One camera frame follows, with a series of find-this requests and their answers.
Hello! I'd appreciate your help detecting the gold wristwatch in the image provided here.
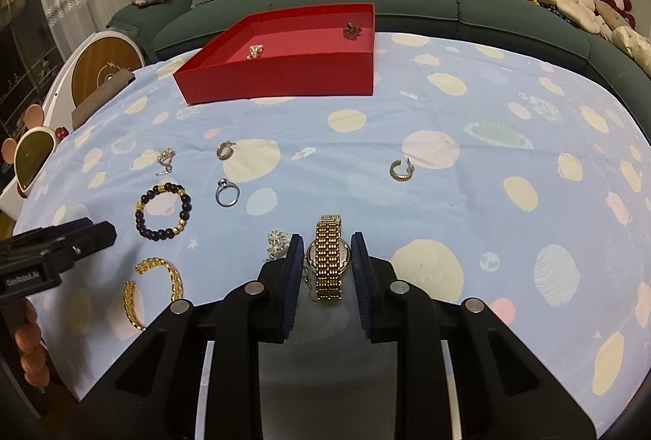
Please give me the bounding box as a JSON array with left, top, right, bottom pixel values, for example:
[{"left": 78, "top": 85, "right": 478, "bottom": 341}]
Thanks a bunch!
[{"left": 305, "top": 213, "right": 353, "bottom": 303}]

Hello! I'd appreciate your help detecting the red cardboard box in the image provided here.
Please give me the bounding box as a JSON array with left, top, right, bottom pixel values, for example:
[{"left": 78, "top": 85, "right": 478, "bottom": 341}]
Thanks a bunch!
[{"left": 172, "top": 3, "right": 377, "bottom": 106}]

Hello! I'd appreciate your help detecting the silver ring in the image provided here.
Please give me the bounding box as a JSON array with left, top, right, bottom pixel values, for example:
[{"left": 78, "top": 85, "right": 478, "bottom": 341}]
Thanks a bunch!
[{"left": 214, "top": 178, "right": 240, "bottom": 208}]

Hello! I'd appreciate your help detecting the beige plush toy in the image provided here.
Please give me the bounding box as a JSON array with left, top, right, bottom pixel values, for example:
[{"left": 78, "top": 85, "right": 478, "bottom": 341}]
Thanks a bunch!
[{"left": 595, "top": 0, "right": 631, "bottom": 31}]

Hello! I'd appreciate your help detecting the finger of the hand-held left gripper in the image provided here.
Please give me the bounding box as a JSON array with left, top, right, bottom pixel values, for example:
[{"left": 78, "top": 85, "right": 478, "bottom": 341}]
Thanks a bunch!
[
  {"left": 56, "top": 221, "right": 117, "bottom": 268},
  {"left": 48, "top": 218, "right": 95, "bottom": 240}
]

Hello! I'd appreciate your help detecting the dark glass cabinet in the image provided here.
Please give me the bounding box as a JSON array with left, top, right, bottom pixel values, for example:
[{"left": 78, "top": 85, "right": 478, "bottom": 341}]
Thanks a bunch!
[{"left": 0, "top": 0, "right": 62, "bottom": 141}]

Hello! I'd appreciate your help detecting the silver drop pendant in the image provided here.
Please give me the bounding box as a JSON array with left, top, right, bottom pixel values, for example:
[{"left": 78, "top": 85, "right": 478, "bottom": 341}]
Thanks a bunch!
[{"left": 155, "top": 148, "right": 176, "bottom": 176}]

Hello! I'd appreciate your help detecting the dark bead bracelet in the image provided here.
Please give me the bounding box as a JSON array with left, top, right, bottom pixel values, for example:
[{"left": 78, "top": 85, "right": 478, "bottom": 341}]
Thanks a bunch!
[{"left": 135, "top": 183, "right": 195, "bottom": 242}]

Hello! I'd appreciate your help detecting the person's left hand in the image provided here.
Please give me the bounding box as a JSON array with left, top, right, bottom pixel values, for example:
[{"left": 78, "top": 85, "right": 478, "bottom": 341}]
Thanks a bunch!
[{"left": 13, "top": 300, "right": 52, "bottom": 387}]

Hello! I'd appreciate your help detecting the cream satin cushion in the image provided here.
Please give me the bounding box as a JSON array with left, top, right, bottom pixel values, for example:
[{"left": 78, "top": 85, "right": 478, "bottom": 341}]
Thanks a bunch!
[{"left": 600, "top": 26, "right": 651, "bottom": 80}]

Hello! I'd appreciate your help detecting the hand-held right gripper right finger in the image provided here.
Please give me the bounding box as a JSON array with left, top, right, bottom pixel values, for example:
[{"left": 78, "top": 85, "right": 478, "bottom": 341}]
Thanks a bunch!
[{"left": 350, "top": 231, "right": 596, "bottom": 440}]

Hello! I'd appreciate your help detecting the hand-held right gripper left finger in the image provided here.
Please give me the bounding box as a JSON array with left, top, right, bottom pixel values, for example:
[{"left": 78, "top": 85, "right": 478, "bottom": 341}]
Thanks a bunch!
[{"left": 66, "top": 233, "right": 306, "bottom": 440}]

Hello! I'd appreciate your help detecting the grey cloth pouch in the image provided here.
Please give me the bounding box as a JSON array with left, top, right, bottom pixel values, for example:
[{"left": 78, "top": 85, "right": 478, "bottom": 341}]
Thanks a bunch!
[{"left": 71, "top": 70, "right": 135, "bottom": 130}]

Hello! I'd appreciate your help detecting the gold chain bracelet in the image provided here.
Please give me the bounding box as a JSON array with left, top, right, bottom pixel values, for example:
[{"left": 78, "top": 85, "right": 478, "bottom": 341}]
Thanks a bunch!
[{"left": 123, "top": 257, "right": 185, "bottom": 331}]

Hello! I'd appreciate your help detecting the white machine with wooden disc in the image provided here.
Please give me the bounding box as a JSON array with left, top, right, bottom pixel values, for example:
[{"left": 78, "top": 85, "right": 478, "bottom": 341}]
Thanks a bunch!
[{"left": 43, "top": 29, "right": 146, "bottom": 136}]

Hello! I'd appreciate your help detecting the mouse-ear table mirror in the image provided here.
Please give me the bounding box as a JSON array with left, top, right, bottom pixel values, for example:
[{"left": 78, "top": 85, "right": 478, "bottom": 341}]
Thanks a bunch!
[{"left": 0, "top": 102, "right": 59, "bottom": 199}]

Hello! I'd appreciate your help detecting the silver snowflake brooch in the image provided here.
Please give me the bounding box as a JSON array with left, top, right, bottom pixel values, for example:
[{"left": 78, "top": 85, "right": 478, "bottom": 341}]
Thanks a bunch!
[{"left": 263, "top": 229, "right": 292, "bottom": 263}]

